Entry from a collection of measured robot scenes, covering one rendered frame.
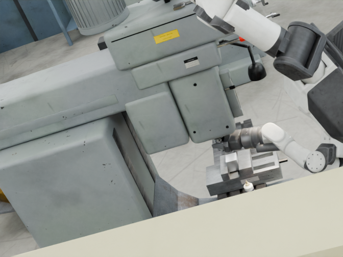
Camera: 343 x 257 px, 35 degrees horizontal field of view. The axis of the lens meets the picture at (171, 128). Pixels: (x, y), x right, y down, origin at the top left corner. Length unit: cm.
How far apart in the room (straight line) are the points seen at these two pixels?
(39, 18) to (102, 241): 894
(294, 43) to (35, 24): 779
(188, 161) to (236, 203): 427
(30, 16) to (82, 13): 724
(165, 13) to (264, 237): 171
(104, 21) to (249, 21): 61
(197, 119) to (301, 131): 238
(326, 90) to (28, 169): 116
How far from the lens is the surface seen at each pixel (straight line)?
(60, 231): 240
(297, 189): 31
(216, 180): 259
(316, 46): 174
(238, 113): 226
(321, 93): 178
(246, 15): 162
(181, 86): 210
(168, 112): 213
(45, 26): 926
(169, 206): 255
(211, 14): 163
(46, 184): 225
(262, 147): 224
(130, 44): 200
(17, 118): 225
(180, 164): 459
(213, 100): 213
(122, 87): 210
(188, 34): 198
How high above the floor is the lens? 249
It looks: 29 degrees down
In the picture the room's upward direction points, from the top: 23 degrees counter-clockwise
